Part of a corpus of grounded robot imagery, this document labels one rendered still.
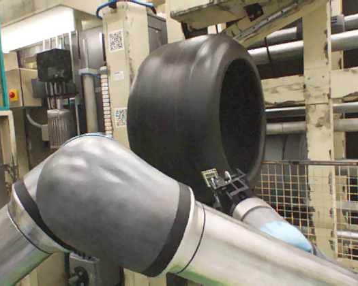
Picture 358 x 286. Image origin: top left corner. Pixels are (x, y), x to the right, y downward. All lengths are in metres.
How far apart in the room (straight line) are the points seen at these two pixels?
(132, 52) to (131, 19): 0.12
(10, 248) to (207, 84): 0.63
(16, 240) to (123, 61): 0.93
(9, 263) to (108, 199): 0.18
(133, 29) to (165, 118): 0.51
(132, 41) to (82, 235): 1.03
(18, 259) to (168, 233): 0.21
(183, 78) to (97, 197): 0.63
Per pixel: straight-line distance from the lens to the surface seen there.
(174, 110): 0.86
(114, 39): 1.30
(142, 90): 0.95
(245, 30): 1.44
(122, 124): 1.25
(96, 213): 0.29
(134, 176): 0.29
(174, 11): 1.47
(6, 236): 0.43
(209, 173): 0.88
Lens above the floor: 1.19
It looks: 4 degrees down
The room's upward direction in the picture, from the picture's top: 4 degrees counter-clockwise
